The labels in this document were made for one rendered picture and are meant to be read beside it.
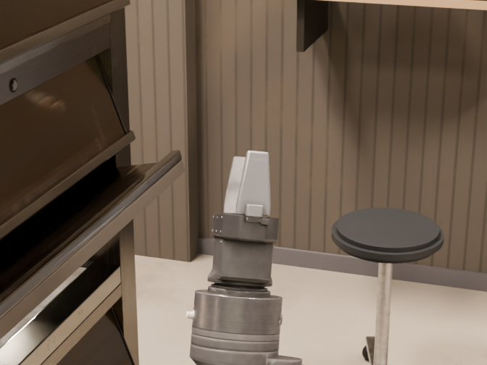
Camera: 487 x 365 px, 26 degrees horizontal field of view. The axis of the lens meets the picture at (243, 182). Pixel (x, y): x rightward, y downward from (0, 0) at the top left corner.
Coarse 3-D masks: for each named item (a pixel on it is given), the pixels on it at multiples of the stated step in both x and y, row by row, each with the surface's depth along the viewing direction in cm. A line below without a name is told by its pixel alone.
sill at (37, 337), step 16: (96, 272) 210; (112, 272) 210; (80, 288) 204; (96, 288) 204; (112, 288) 211; (48, 304) 198; (64, 304) 198; (80, 304) 198; (96, 304) 204; (32, 320) 192; (48, 320) 192; (64, 320) 192; (80, 320) 198; (16, 336) 186; (32, 336) 186; (48, 336) 186; (64, 336) 193; (0, 352) 181; (16, 352) 181; (32, 352) 181; (48, 352) 187
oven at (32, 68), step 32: (96, 32) 191; (0, 64) 160; (32, 64) 170; (64, 64) 181; (0, 96) 162; (128, 128) 210; (128, 160) 211; (128, 224) 215; (96, 256) 215; (128, 256) 217; (128, 288) 219; (96, 320) 205; (128, 320) 221; (64, 352) 193
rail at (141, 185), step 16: (160, 160) 195; (176, 160) 197; (144, 176) 187; (160, 176) 190; (128, 192) 179; (112, 208) 173; (96, 224) 167; (64, 240) 161; (80, 240) 162; (48, 256) 155; (64, 256) 157; (32, 272) 150; (48, 272) 153; (16, 288) 145; (32, 288) 148; (0, 304) 141
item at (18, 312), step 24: (120, 168) 203; (144, 168) 200; (72, 192) 194; (96, 192) 191; (120, 192) 187; (144, 192) 184; (48, 216) 183; (72, 216) 179; (120, 216) 175; (0, 240) 175; (24, 240) 172; (48, 240) 169; (96, 240) 167; (0, 264) 163; (24, 264) 160; (72, 264) 159; (0, 288) 152; (48, 288) 152; (24, 312) 146; (0, 336) 140
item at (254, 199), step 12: (252, 156) 100; (264, 156) 100; (252, 168) 100; (264, 168) 100; (252, 180) 100; (264, 180) 100; (240, 192) 100; (252, 192) 100; (264, 192) 100; (240, 204) 100; (252, 204) 99; (264, 204) 100; (252, 216) 99
